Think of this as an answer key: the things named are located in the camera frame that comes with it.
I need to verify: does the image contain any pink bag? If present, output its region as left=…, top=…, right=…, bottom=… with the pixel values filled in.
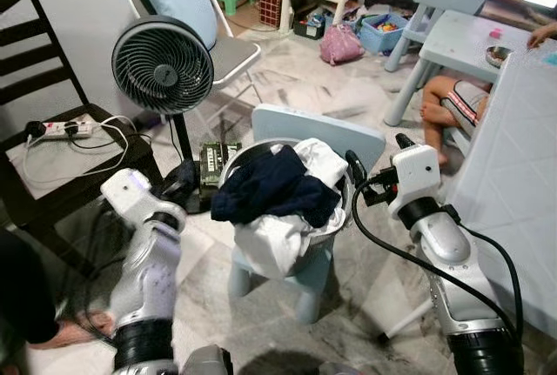
left=319, top=23, right=366, bottom=67

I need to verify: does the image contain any grey chair white frame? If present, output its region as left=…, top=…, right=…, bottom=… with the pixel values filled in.
left=126, top=0, right=262, bottom=106

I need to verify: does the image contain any blue toy bin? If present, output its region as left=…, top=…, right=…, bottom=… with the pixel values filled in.
left=357, top=12, right=412, bottom=54

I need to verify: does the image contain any dark wooden chair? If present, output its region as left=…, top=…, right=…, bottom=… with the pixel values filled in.
left=0, top=0, right=164, bottom=276

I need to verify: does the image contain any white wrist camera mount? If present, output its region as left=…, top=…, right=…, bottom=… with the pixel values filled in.
left=387, top=144, right=443, bottom=224
left=100, top=169, right=188, bottom=230

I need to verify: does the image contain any robot right leg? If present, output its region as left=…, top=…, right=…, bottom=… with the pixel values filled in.
left=318, top=362, right=359, bottom=375

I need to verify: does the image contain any light blue folding table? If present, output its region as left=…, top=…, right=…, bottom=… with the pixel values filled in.
left=440, top=44, right=557, bottom=341

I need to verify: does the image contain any child in striped shorts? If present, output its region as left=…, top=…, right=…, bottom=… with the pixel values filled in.
left=420, top=23, right=557, bottom=173

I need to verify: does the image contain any white power strip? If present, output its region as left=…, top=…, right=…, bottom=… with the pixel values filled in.
left=24, top=118, right=97, bottom=143

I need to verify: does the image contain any navy blue garment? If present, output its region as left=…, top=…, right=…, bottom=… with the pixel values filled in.
left=211, top=144, right=346, bottom=228

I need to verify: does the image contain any grey laundry bucket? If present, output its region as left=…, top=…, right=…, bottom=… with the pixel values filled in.
left=218, top=137, right=358, bottom=250

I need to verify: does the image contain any black bin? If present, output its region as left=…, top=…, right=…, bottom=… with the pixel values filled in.
left=292, top=8, right=330, bottom=41

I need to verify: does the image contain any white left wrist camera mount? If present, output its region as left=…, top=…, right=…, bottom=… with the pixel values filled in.
left=100, top=169, right=188, bottom=230

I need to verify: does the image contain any white power cable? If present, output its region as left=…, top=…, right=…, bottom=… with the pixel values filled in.
left=22, top=114, right=133, bottom=183

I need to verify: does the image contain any metal bowl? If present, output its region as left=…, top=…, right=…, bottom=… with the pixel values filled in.
left=484, top=44, right=516, bottom=69

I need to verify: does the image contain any green black printed box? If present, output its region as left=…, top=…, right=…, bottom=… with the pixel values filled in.
left=198, top=140, right=245, bottom=189

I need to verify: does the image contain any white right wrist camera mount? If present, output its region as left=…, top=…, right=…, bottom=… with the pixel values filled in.
left=387, top=144, right=443, bottom=224

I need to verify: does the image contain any grey-blue kids table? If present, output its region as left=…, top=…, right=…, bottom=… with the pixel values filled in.
left=383, top=10, right=536, bottom=128

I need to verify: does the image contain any white cloth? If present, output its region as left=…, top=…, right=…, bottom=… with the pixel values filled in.
left=233, top=137, right=351, bottom=280

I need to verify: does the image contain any black standing fan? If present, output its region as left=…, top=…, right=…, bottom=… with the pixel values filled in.
left=111, top=16, right=218, bottom=215

